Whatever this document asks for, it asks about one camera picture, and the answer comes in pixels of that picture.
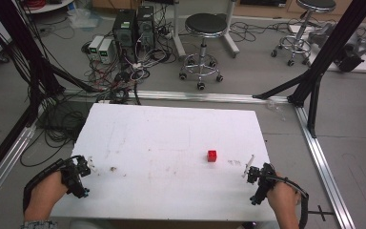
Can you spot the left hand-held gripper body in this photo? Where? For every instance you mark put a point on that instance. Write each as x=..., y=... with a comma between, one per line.
x=73, y=178

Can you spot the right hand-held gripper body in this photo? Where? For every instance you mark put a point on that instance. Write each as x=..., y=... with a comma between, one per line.
x=262, y=184

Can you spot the red cube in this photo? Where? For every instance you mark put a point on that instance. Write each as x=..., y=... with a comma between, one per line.
x=212, y=156

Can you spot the person's right hand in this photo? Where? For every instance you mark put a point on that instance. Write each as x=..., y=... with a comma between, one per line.
x=282, y=197

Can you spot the person's left hand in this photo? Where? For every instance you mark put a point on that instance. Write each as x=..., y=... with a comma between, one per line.
x=44, y=197

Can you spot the white power strip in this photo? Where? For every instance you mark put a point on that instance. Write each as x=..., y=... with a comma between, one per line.
x=136, y=65

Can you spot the white power supply box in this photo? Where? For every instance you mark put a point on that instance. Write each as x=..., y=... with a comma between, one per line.
x=105, y=51
x=94, y=46

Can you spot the black computer tower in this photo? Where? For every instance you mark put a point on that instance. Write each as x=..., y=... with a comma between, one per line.
x=124, y=31
x=145, y=25

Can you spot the clear plastic bag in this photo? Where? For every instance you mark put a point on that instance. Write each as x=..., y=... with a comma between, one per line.
x=82, y=19

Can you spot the black round stool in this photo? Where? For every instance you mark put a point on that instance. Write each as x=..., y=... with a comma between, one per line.
x=206, y=24
x=314, y=4

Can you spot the grey machine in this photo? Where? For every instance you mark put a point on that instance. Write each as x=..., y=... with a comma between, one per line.
x=352, y=47

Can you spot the white round table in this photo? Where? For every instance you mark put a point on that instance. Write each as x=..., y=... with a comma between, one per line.
x=49, y=7

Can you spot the aluminium floor rail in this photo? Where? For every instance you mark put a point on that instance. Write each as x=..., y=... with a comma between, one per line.
x=324, y=171
x=203, y=96
x=3, y=171

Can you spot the white table leg frame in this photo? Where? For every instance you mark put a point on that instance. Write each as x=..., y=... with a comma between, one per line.
x=179, y=41

